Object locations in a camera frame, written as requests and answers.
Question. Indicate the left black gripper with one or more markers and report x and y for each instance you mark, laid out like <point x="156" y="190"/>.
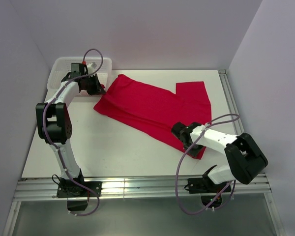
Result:
<point x="98" y="89"/>

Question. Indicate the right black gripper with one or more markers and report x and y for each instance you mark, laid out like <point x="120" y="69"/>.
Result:
<point x="194" y="152"/>

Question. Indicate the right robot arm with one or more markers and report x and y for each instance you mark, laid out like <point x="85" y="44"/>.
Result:
<point x="202" y="135"/>

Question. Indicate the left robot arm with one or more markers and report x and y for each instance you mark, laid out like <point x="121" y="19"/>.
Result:
<point x="55" y="128"/>

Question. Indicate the white plastic basket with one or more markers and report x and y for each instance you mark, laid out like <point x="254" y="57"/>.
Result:
<point x="63" y="65"/>

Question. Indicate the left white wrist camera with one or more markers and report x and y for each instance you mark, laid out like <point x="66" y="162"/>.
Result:
<point x="91" y="67"/>

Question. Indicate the aluminium front rail frame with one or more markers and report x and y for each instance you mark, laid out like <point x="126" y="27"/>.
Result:
<point x="43" y="189"/>

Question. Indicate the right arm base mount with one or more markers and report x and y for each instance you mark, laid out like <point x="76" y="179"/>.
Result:
<point x="203" y="185"/>

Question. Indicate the aluminium right rail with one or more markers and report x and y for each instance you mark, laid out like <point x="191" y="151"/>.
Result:
<point x="233" y="108"/>

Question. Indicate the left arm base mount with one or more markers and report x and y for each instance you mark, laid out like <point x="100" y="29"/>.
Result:
<point x="78" y="197"/>

